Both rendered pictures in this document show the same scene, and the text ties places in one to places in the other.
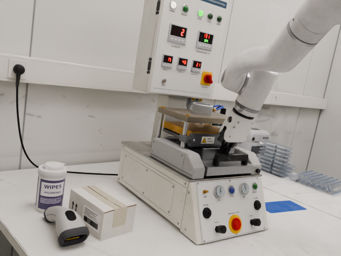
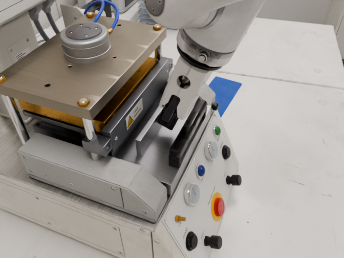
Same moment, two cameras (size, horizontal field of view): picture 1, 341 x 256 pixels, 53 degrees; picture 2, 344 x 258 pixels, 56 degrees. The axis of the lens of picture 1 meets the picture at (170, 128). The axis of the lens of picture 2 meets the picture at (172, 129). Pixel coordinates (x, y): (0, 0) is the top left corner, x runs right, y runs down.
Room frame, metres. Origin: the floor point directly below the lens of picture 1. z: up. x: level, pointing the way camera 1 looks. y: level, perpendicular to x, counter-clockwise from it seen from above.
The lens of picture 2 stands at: (0.78, 0.02, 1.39)
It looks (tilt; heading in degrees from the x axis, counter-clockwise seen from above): 43 degrees down; 329
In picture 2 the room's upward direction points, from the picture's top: straight up
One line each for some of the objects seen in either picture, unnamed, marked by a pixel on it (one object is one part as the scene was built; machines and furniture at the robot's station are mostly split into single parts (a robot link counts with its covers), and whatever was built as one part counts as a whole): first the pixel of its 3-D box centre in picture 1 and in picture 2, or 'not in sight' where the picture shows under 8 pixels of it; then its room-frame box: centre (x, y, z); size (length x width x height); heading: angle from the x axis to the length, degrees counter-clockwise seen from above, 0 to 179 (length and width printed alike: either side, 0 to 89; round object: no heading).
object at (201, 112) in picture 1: (198, 118); (81, 55); (1.31, -0.10, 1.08); 0.31 x 0.24 x 0.13; 127
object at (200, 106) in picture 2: (231, 159); (189, 130); (1.13, -0.22, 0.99); 0.15 x 0.02 x 0.04; 127
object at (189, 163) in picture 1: (176, 156); (92, 175); (1.14, -0.04, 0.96); 0.25 x 0.05 x 0.07; 37
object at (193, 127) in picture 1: (201, 124); (94, 70); (1.28, -0.11, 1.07); 0.22 x 0.17 x 0.10; 127
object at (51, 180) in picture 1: (50, 186); not in sight; (1.04, 0.35, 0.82); 0.09 x 0.09 x 0.15
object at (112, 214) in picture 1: (101, 210); not in sight; (1.00, 0.17, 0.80); 0.19 x 0.13 x 0.09; 45
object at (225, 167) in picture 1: (203, 153); (123, 120); (1.24, -0.14, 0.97); 0.30 x 0.22 x 0.08; 37
